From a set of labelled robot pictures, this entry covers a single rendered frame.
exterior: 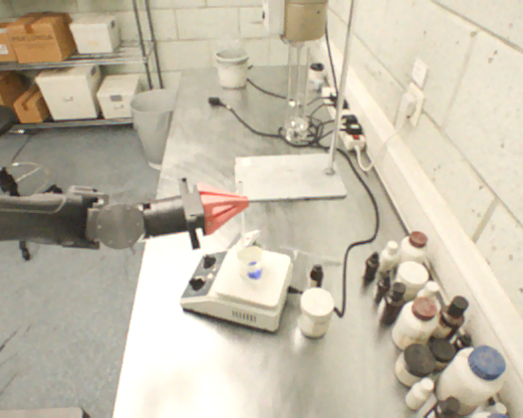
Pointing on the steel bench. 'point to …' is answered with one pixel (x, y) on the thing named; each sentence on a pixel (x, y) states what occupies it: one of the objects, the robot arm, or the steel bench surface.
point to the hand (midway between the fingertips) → (243, 202)
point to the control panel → (204, 276)
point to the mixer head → (296, 21)
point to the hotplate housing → (262, 318)
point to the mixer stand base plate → (287, 178)
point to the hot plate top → (271, 286)
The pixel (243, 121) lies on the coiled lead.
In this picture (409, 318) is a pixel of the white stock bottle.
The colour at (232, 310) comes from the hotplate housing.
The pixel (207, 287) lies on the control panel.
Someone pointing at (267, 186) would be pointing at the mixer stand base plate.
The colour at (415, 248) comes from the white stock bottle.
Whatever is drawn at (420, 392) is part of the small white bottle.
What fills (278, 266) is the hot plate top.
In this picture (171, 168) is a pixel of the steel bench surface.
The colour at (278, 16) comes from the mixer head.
